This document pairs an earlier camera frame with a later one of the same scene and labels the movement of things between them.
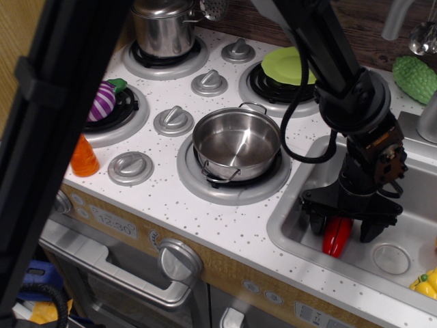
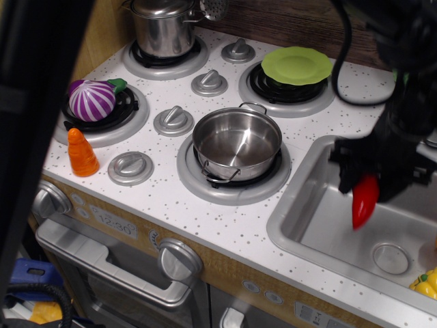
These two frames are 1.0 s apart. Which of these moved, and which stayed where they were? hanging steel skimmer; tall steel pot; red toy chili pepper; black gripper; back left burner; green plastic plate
Moved: red toy chili pepper; black gripper
Stayed: green plastic plate; back left burner; tall steel pot; hanging steel skimmer
